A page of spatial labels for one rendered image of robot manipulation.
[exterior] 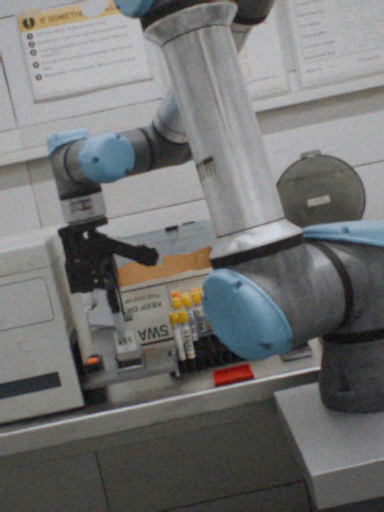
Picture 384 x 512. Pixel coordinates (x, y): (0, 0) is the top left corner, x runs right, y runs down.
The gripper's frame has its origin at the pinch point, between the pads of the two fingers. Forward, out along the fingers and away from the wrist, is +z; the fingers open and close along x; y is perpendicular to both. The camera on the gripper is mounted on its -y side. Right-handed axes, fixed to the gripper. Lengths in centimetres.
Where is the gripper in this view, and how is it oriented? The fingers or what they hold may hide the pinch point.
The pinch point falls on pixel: (124, 329)
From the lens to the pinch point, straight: 138.7
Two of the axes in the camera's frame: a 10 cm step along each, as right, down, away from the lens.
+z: 2.1, 9.7, 1.5
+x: 0.4, 1.4, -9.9
